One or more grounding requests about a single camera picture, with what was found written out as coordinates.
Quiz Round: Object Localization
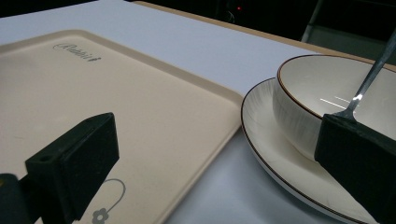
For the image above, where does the metal spoon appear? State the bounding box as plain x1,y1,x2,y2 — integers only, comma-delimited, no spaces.
332,28,396,122

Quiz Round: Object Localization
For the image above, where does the white bowl with brown rim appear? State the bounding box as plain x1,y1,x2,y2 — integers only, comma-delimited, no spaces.
272,54,396,162

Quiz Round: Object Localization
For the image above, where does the white plate with brown rim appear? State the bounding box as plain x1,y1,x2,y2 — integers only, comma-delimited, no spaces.
240,77,379,224

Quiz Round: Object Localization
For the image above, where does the beige plastic tray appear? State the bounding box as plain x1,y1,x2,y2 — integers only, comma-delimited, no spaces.
0,29,245,224

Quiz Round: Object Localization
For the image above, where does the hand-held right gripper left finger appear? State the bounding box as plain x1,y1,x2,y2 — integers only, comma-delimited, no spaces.
19,112,120,224

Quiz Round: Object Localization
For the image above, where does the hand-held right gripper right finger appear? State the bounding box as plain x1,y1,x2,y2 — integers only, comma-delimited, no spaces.
314,113,396,224

